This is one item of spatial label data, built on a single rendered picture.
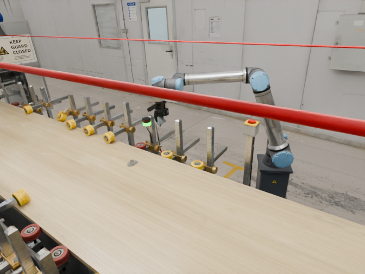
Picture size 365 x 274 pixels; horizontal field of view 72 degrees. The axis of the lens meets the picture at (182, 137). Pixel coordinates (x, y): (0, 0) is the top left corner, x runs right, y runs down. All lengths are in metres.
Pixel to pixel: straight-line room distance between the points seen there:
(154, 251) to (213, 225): 0.29
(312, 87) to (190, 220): 3.15
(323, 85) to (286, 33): 0.88
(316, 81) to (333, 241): 2.97
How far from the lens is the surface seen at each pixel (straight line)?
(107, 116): 2.24
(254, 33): 4.23
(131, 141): 2.13
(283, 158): 1.97
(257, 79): 1.73
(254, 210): 1.34
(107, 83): 0.22
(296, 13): 4.00
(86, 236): 1.31
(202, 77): 1.88
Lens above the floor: 1.80
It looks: 27 degrees down
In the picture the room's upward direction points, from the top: 3 degrees counter-clockwise
